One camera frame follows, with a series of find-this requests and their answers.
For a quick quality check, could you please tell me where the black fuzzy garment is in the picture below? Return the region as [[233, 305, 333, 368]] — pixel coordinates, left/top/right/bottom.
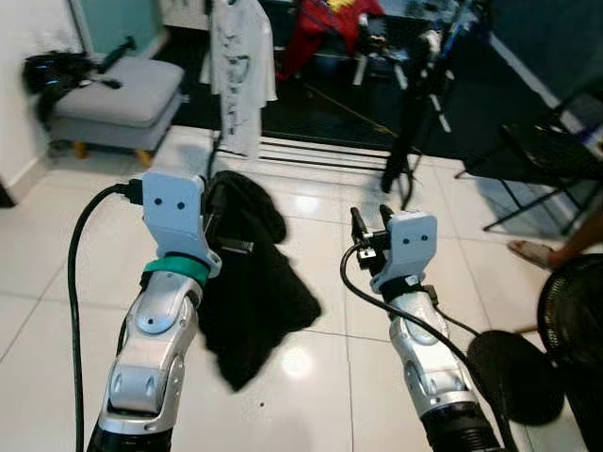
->
[[198, 169, 323, 394]]

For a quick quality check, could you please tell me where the black metal clothes rack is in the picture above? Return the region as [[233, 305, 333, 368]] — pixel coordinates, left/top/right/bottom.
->
[[203, 0, 491, 213]]

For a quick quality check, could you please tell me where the white printed t-shirt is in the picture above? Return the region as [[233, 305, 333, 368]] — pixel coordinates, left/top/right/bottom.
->
[[209, 0, 279, 159]]

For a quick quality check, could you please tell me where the grey upholstered ottoman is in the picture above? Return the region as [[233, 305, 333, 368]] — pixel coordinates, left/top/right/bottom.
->
[[49, 55, 187, 169]]

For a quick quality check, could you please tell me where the black folding chair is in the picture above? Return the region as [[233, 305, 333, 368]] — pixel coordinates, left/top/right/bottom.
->
[[455, 80, 603, 234]]

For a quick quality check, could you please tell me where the person in blue shorts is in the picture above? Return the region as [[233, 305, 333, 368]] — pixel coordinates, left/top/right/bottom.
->
[[507, 209, 603, 272]]

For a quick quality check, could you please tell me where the red shirt with yellow print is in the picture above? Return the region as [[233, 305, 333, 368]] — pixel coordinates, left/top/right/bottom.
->
[[281, 0, 385, 81]]

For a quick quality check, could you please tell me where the black bag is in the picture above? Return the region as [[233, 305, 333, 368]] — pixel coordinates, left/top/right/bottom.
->
[[24, 36, 138, 123]]

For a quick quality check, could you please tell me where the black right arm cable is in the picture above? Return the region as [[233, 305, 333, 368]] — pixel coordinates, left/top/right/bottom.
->
[[339, 243, 519, 452]]

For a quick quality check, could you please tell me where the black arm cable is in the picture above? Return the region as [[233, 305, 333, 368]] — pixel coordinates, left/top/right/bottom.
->
[[68, 182, 147, 452], [339, 243, 519, 452]]

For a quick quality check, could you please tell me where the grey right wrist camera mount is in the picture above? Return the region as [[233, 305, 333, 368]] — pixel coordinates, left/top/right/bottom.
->
[[369, 211, 440, 295]]

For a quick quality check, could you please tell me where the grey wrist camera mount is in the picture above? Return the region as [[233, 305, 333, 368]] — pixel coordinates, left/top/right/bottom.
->
[[369, 211, 440, 295], [141, 171, 223, 280]]

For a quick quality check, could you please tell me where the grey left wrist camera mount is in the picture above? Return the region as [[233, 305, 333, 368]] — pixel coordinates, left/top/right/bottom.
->
[[141, 171, 223, 280]]

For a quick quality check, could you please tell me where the yellow cord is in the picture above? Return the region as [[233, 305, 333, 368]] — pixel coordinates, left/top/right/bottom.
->
[[301, 80, 397, 133]]

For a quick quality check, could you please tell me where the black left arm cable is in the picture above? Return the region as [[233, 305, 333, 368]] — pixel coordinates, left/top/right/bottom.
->
[[68, 182, 147, 452]]

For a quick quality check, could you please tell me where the black pedestal fan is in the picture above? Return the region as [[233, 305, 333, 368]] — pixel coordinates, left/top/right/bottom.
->
[[468, 254, 603, 427]]

